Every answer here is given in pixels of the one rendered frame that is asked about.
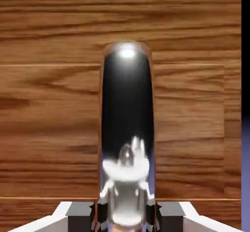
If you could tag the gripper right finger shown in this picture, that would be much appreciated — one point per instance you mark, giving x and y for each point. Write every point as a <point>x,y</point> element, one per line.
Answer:
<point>171,216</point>

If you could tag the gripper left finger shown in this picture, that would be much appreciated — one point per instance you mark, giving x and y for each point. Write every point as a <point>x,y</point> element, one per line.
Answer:
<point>78,216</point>

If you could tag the light wood cabinet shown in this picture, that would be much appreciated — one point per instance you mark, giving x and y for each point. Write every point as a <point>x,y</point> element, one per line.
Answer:
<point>232,212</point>

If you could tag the wooden cabinet door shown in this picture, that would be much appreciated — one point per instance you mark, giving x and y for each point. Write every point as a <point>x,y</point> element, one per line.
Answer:
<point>48,118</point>

